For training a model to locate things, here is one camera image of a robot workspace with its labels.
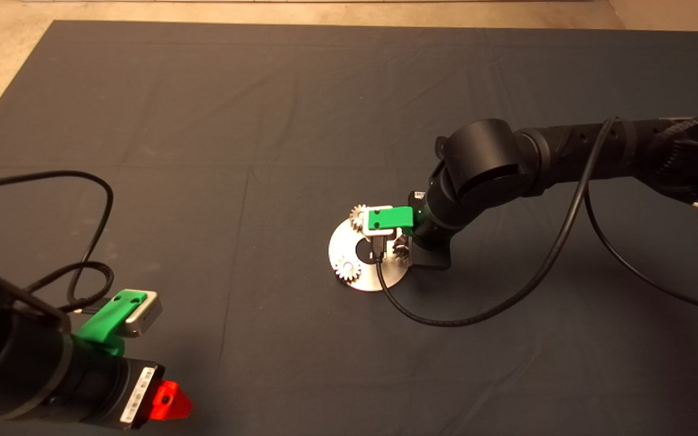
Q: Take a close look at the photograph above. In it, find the thin black right camera cable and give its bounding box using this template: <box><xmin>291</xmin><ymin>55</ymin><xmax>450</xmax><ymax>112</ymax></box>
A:
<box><xmin>373</xmin><ymin>116</ymin><xmax>698</xmax><ymax>328</ymax></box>

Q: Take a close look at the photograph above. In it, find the green left camera mount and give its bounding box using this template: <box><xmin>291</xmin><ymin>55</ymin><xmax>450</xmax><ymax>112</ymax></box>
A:
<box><xmin>76</xmin><ymin>291</ymin><xmax>147</xmax><ymax>358</ymax></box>

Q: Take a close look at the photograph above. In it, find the green right camera mount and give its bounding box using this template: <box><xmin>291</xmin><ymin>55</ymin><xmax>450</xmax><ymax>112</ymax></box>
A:
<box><xmin>367</xmin><ymin>206</ymin><xmax>415</xmax><ymax>237</ymax></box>

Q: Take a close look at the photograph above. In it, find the dark grey table cloth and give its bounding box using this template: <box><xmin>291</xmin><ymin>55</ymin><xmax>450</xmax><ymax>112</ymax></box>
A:
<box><xmin>0</xmin><ymin>21</ymin><xmax>698</xmax><ymax>436</ymax></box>

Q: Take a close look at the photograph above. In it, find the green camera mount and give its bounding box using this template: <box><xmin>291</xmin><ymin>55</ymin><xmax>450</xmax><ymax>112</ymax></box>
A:
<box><xmin>367</xmin><ymin>206</ymin><xmax>415</xmax><ymax>237</ymax></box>
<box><xmin>76</xmin><ymin>291</ymin><xmax>147</xmax><ymax>358</ymax></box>

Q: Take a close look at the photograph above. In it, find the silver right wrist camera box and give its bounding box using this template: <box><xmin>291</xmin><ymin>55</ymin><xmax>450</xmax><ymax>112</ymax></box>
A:
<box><xmin>362</xmin><ymin>205</ymin><xmax>395</xmax><ymax>240</ymax></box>

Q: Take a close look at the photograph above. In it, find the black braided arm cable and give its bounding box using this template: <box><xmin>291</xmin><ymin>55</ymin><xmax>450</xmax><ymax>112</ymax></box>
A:
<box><xmin>652</xmin><ymin>114</ymin><xmax>698</xmax><ymax>176</ymax></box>

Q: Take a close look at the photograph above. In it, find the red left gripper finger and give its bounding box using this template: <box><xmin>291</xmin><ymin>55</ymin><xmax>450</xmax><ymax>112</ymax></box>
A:
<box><xmin>150</xmin><ymin>380</ymin><xmax>193</xmax><ymax>421</ymax></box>

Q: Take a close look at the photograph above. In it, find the thin black left camera cable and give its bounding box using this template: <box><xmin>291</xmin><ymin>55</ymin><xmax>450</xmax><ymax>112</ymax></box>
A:
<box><xmin>0</xmin><ymin>170</ymin><xmax>115</xmax><ymax>314</ymax></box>

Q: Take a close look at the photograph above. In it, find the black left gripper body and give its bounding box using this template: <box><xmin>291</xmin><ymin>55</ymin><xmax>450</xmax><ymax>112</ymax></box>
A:
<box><xmin>98</xmin><ymin>357</ymin><xmax>166</xmax><ymax>431</ymax></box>

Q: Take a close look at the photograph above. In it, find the small steel planetary gear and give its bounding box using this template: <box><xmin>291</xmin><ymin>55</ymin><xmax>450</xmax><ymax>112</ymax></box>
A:
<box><xmin>335</xmin><ymin>256</ymin><xmax>362</xmax><ymax>283</ymax></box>
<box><xmin>349</xmin><ymin>203</ymin><xmax>370</xmax><ymax>234</ymax></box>

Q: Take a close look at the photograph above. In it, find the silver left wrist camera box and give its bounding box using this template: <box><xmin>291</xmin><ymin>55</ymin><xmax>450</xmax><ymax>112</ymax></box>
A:
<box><xmin>122</xmin><ymin>289</ymin><xmax>163</xmax><ymax>339</ymax></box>

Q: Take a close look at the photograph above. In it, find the thin black camera cable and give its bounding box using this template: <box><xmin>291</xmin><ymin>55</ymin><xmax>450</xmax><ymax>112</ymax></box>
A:
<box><xmin>0</xmin><ymin>170</ymin><xmax>115</xmax><ymax>314</ymax></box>
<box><xmin>373</xmin><ymin>116</ymin><xmax>698</xmax><ymax>328</ymax></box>

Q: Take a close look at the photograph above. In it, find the round metal carrier plate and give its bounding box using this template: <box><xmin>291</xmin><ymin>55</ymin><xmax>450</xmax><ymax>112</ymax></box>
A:
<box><xmin>328</xmin><ymin>217</ymin><xmax>411</xmax><ymax>293</ymax></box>

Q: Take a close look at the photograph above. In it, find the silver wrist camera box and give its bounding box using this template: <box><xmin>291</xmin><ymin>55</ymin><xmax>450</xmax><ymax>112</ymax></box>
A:
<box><xmin>122</xmin><ymin>289</ymin><xmax>163</xmax><ymax>339</ymax></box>
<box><xmin>362</xmin><ymin>205</ymin><xmax>395</xmax><ymax>240</ymax></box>

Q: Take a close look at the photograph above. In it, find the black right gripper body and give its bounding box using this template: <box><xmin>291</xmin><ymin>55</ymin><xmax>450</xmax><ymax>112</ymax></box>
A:
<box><xmin>407</xmin><ymin>191</ymin><xmax>465</xmax><ymax>270</ymax></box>

